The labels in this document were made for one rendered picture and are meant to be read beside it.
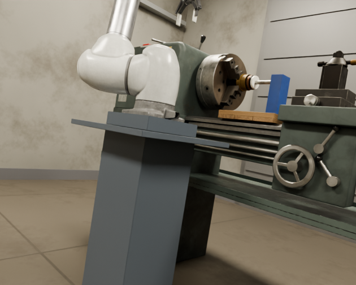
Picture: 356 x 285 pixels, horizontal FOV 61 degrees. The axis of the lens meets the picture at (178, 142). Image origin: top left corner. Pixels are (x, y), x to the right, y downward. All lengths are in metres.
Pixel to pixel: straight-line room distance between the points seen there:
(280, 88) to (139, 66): 0.70
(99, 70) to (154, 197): 0.50
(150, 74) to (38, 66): 2.64
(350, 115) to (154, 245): 0.79
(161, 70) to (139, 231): 0.57
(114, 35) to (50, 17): 2.60
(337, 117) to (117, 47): 0.81
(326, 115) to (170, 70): 0.56
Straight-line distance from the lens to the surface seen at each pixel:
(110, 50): 1.21
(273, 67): 3.84
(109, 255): 1.18
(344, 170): 1.15
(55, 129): 3.76
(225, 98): 1.67
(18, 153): 3.66
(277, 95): 1.53
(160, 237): 1.17
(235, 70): 1.68
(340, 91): 1.32
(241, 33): 4.32
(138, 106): 1.13
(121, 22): 1.29
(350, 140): 1.15
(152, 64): 1.13
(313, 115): 1.15
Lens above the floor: 0.76
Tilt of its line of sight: 2 degrees down
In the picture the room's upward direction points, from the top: 9 degrees clockwise
